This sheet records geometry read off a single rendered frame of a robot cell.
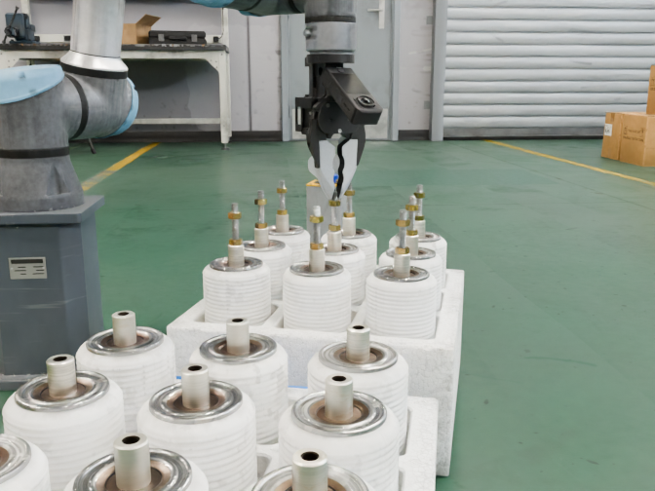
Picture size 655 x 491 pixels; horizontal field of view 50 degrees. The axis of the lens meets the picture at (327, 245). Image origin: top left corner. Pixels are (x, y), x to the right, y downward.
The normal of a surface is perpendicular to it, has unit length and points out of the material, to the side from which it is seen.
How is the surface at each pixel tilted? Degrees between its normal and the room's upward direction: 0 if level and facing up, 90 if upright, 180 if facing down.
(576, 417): 0
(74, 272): 90
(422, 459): 0
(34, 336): 90
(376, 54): 90
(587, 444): 0
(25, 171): 73
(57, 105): 89
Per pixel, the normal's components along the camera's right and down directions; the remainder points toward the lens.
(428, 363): -0.22, 0.22
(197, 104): 0.10, 0.23
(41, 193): 0.46, -0.11
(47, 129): 0.76, 0.14
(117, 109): 0.87, 0.29
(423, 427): 0.00, -0.97
